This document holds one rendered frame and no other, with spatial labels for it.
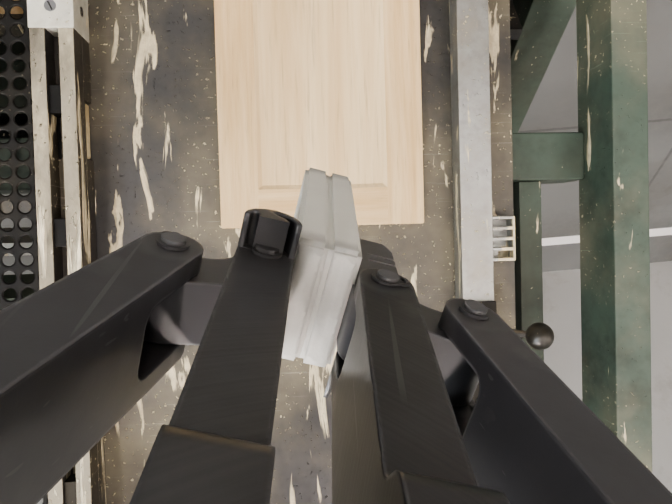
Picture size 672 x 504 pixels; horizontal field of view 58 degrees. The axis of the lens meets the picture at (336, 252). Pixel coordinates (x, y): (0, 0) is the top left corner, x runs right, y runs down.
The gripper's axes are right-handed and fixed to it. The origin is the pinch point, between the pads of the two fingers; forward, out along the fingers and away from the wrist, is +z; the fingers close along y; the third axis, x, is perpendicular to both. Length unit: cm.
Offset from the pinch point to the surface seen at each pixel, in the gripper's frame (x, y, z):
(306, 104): -6, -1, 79
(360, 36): 5, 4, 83
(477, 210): -15, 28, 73
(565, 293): -106, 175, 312
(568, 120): -6, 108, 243
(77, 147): -19, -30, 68
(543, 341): -26, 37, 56
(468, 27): 10, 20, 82
